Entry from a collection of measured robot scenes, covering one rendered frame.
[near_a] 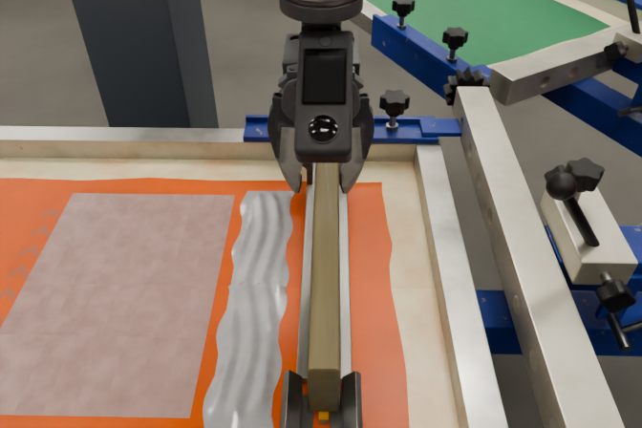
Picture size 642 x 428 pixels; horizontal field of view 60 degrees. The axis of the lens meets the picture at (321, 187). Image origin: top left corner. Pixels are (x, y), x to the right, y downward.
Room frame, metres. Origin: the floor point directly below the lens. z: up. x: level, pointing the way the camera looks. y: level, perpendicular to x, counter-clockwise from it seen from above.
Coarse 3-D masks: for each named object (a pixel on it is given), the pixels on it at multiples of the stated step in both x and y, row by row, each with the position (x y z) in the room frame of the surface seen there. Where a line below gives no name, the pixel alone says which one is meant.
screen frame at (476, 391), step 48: (0, 144) 0.71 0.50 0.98; (48, 144) 0.71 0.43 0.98; (96, 144) 0.70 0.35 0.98; (144, 144) 0.70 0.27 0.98; (192, 144) 0.70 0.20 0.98; (240, 144) 0.70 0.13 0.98; (384, 144) 0.70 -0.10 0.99; (432, 144) 0.69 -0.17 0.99; (432, 192) 0.58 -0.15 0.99; (432, 240) 0.50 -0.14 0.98; (480, 336) 0.35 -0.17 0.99; (480, 384) 0.29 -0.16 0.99
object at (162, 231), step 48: (0, 192) 0.62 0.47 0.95; (48, 192) 0.62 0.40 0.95; (96, 192) 0.62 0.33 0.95; (144, 192) 0.62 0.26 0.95; (192, 192) 0.62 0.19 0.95; (240, 192) 0.62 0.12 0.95; (0, 240) 0.52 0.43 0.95; (48, 240) 0.52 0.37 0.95; (96, 240) 0.52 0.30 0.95; (144, 240) 0.52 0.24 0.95; (192, 240) 0.52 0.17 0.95; (384, 240) 0.52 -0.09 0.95; (384, 288) 0.44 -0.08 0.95
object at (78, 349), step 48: (48, 288) 0.44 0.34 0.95; (96, 288) 0.44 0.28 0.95; (144, 288) 0.44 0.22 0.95; (192, 288) 0.44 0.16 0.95; (288, 288) 0.44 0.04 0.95; (0, 336) 0.37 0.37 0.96; (48, 336) 0.37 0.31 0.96; (96, 336) 0.37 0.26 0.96; (144, 336) 0.37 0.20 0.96; (192, 336) 0.37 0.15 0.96; (288, 336) 0.37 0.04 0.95; (384, 336) 0.37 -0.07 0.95; (0, 384) 0.31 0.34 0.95; (48, 384) 0.31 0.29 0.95; (96, 384) 0.31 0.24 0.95; (144, 384) 0.31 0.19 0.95; (192, 384) 0.31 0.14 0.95; (384, 384) 0.31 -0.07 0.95
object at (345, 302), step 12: (312, 192) 0.58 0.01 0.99; (312, 204) 0.55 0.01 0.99; (312, 216) 0.53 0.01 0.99; (348, 228) 0.51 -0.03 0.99; (348, 240) 0.49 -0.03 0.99; (348, 252) 0.47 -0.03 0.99; (348, 264) 0.45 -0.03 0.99; (348, 276) 0.43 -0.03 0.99; (348, 288) 0.41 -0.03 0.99; (300, 300) 0.39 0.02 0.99; (348, 300) 0.39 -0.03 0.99; (300, 312) 0.38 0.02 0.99; (348, 312) 0.38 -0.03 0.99; (300, 324) 0.36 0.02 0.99; (348, 324) 0.36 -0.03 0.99; (300, 336) 0.34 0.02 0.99; (348, 336) 0.34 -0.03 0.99; (300, 348) 0.33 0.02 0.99; (348, 348) 0.33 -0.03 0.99; (300, 360) 0.32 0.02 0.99; (348, 360) 0.32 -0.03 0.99; (300, 372) 0.30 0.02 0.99; (348, 372) 0.30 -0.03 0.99
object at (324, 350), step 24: (336, 168) 0.55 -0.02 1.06; (336, 192) 0.50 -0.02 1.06; (336, 216) 0.46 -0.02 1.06; (312, 240) 0.43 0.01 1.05; (336, 240) 0.42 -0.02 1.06; (312, 264) 0.39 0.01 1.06; (336, 264) 0.39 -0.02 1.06; (312, 288) 0.36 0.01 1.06; (336, 288) 0.36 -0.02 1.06; (312, 312) 0.33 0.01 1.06; (336, 312) 0.33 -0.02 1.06; (312, 336) 0.30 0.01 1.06; (336, 336) 0.30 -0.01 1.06; (312, 360) 0.28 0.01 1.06; (336, 360) 0.28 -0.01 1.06; (312, 384) 0.27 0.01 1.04; (336, 384) 0.27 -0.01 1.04; (312, 408) 0.27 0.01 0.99; (336, 408) 0.27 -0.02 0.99
